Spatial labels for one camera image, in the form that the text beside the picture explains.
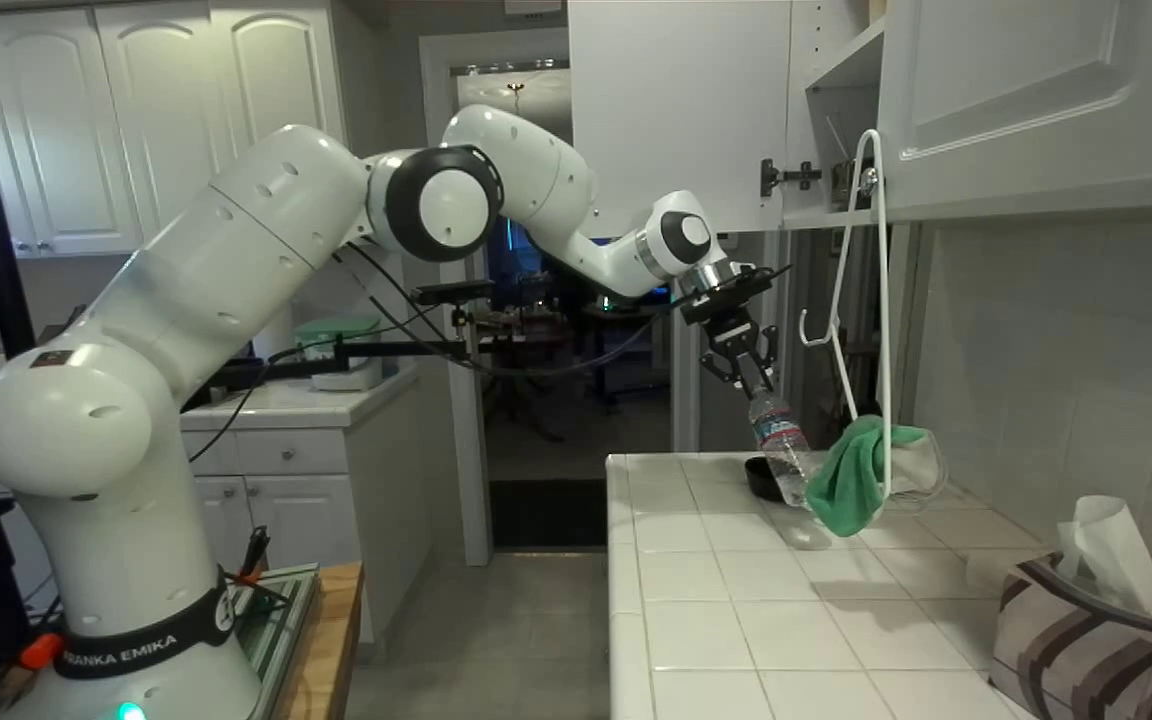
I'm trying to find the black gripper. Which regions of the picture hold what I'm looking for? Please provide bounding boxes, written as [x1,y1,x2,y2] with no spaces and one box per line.
[680,260,780,398]

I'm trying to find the clear plastic water bottle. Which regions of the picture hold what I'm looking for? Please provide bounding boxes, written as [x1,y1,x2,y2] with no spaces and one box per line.
[749,398,828,549]

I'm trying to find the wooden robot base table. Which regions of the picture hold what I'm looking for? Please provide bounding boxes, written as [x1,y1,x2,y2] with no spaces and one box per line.
[0,562,368,720]

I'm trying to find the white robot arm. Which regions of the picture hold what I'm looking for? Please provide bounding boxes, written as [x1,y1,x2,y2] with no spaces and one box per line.
[0,106,772,720]

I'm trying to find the small black pot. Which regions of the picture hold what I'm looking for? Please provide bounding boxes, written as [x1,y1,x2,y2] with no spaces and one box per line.
[745,455,805,508]

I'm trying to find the green cloth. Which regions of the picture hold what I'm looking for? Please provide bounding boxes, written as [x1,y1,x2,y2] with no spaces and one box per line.
[805,415,941,535]

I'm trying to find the white plastic clothes hanger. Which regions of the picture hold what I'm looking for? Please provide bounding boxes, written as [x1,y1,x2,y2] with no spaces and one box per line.
[796,124,901,514]

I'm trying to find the white upper cabinet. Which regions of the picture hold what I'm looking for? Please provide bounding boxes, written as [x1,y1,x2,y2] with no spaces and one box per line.
[568,0,1152,234]

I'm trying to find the striped tissue holder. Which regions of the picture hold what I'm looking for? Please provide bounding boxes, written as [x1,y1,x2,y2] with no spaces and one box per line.
[986,498,1152,720]

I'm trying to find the white lower kitchen cabinets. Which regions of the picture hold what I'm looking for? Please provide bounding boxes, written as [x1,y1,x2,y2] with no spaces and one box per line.
[179,363,463,656]

